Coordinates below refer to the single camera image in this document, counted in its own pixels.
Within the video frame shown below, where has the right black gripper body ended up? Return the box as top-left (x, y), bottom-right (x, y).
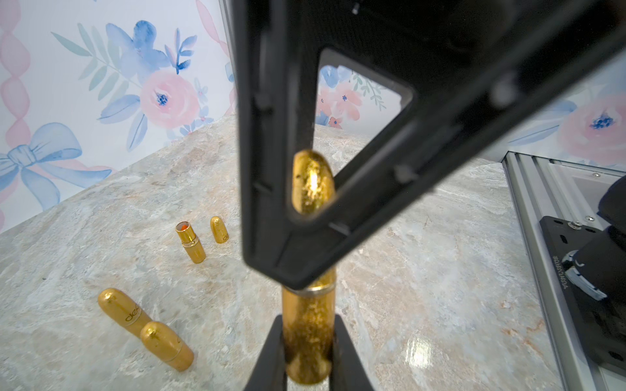
top-left (410, 1), bottom-right (625, 161)

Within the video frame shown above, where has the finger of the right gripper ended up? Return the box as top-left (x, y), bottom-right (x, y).
top-left (232, 1), bottom-right (478, 290)

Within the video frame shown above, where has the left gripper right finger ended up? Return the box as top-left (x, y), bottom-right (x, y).
top-left (329, 314), bottom-right (374, 391)

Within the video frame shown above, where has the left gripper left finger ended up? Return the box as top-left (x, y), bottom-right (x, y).
top-left (244, 315), bottom-right (288, 391)

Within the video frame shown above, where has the gold lipstick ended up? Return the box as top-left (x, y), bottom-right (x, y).
top-left (282, 267), bottom-right (337, 384)
top-left (98, 288), bottom-right (152, 338)
top-left (140, 321), bottom-right (195, 371)

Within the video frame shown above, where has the gold lipstick cap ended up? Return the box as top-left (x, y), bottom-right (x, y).
top-left (292, 150), bottom-right (335, 215)
top-left (210, 216), bottom-right (229, 244)

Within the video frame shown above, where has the gold lipstick base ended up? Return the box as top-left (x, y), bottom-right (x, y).
top-left (175, 221), bottom-right (206, 264)

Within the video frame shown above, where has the aluminium rail frame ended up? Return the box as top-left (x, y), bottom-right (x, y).
top-left (502, 152), bottom-right (625, 390)

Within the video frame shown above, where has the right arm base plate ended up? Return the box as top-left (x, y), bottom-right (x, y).
top-left (540, 216), bottom-right (625, 376)

